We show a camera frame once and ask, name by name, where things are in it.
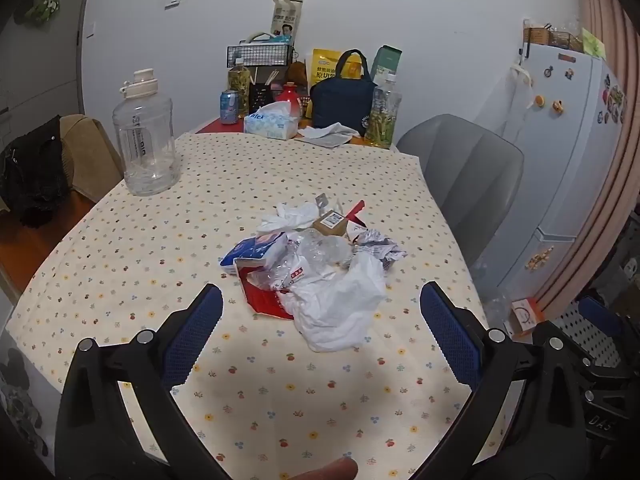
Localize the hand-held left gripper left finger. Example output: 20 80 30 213
54 283 224 480

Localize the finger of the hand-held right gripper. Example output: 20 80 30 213
577 295 632 377

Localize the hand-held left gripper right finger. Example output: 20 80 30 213
414 281 587 480

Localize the crushed clear plastic bottle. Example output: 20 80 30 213
270 230 353 293

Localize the person's left hand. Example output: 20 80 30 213
287 456 360 480

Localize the white pegboard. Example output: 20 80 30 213
547 305 626 366

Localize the orange white box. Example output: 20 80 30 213
510 297 543 338

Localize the red paper carton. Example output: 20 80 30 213
235 257 296 322

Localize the yellow letter magnets cluster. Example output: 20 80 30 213
525 247 556 272

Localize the floral cream tablecloth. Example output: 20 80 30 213
0 132 493 480

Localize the blue white plastic packet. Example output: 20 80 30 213
218 231 290 275

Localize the crumpled silver foil wrapper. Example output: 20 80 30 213
352 226 407 272

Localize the crumpled white tissue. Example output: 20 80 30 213
256 201 321 234

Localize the white refrigerator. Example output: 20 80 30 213
492 40 628 306

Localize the small brown cardboard box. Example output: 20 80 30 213
312 209 348 237

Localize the grey chair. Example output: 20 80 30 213
396 113 525 266

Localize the black white printed cloth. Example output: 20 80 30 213
0 347 51 461

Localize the large clear water jug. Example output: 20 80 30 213
111 68 182 197

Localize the tan chair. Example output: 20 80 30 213
59 114 123 205

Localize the group of fridge magnets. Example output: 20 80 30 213
534 65 627 127

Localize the blue white tissue pack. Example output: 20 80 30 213
243 101 300 140

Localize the blue drink can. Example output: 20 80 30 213
219 90 241 125

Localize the large green tea bottle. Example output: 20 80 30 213
364 72 402 149

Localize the folded white cloth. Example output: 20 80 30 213
297 122 362 149

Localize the white hanging bag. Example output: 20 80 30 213
507 62 535 111

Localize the black chopstick holder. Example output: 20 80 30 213
248 71 275 111

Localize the small green tea bottle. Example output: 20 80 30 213
227 57 251 118

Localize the navy lunch bag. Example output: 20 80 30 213
310 49 377 136

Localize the yellow green packet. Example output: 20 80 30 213
580 27 607 58

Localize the tall green box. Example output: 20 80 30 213
370 45 403 81

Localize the brown basket on refrigerator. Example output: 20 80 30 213
523 19 583 53

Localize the yellow snack bag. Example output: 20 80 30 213
306 48 351 118

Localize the pink curtain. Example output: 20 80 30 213
535 0 640 321

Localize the black wire basket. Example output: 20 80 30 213
226 40 295 68

